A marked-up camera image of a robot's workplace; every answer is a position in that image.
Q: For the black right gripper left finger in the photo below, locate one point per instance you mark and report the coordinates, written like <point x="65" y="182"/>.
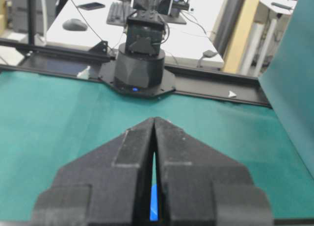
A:
<point x="108" y="186"/>

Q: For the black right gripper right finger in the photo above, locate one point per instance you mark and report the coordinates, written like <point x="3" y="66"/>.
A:
<point x="200" y="186"/>

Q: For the blue plastic gear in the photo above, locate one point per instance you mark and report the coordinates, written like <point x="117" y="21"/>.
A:
<point x="154" y="203"/>

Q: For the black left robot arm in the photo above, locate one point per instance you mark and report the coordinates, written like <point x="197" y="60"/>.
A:
<point x="141" y="53"/>

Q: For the green table cloth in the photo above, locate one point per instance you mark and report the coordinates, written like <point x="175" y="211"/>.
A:
<point x="46" y="122"/>

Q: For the green side panel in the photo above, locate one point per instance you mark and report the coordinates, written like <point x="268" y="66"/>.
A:
<point x="289" y="81"/>

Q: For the black computer mouse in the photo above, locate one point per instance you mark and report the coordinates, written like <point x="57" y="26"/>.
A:
<point x="74" y="25"/>

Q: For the black monitor stand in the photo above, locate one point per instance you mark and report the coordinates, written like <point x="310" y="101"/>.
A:
<point x="174" y="17"/>

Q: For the black keyboard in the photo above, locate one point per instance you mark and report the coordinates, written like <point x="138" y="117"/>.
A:
<point x="118" y="13"/>

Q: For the black smartphone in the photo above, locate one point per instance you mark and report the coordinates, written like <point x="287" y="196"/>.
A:
<point x="91" y="6"/>

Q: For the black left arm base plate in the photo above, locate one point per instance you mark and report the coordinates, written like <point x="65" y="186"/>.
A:
<point x="137" y="86"/>

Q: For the black aluminium frame rail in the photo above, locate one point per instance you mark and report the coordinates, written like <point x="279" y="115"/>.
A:
<point x="67" y="63"/>

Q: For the black vertical frame post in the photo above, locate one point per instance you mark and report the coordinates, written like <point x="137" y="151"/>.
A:
<point x="31" y="21"/>

